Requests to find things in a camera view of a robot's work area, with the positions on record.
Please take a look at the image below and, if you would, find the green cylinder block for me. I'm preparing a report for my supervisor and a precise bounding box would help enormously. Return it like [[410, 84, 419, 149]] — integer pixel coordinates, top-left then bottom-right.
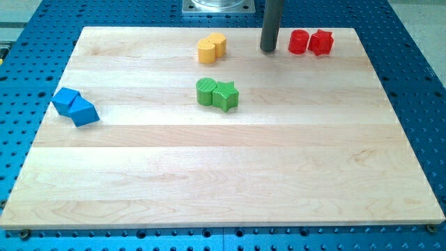
[[196, 77, 217, 106]]

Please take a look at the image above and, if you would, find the red cylinder block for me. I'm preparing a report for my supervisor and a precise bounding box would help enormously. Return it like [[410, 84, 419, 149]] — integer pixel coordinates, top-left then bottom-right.
[[288, 29, 309, 54]]

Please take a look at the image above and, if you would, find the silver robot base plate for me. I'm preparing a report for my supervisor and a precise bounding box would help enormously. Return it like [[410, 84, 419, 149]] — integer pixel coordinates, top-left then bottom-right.
[[182, 0, 256, 14]]

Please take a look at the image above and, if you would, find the blue cube block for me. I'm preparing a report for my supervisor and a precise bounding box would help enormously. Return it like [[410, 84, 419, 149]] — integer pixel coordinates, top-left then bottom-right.
[[51, 87, 80, 116], [68, 96, 100, 127]]

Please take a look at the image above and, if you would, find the green star block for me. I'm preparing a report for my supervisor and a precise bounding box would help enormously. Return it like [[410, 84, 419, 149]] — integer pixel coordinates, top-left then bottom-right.
[[212, 82, 239, 112]]

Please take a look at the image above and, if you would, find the blue cube block right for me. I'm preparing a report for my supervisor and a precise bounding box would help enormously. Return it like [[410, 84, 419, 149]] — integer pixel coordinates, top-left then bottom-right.
[[68, 96, 100, 127]]

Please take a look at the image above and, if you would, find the yellow cylinder block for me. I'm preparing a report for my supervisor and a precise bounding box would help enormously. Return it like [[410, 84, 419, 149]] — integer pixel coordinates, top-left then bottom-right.
[[197, 38, 216, 64]]

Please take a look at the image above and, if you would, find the brass screw corner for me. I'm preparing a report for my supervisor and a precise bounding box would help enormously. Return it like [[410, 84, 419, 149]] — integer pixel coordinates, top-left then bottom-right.
[[426, 224, 438, 234], [18, 229, 31, 241]]

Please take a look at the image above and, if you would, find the brass screw right corner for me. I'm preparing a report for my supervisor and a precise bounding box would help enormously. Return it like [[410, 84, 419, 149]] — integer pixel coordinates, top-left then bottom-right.
[[426, 224, 438, 234]]

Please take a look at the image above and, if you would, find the brass screw left corner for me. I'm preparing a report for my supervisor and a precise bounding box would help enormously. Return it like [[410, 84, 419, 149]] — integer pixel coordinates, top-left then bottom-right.
[[18, 229, 31, 241]]

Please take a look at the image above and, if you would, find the yellow hexagon block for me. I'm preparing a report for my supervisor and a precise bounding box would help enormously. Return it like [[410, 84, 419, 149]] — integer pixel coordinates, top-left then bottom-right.
[[207, 33, 227, 58]]

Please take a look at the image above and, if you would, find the blue cube block left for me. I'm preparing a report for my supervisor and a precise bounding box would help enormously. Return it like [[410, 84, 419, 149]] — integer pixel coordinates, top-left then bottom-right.
[[51, 87, 80, 116]]

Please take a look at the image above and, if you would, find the red star block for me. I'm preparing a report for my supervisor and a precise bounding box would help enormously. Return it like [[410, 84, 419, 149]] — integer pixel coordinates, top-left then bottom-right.
[[308, 29, 334, 56]]

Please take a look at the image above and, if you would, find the light wooden board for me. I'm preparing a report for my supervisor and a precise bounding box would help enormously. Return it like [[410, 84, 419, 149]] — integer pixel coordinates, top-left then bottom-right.
[[1, 26, 445, 229]]

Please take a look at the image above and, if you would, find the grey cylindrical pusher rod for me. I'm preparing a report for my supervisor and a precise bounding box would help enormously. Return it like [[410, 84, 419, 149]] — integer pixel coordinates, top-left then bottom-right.
[[260, 0, 284, 53]]

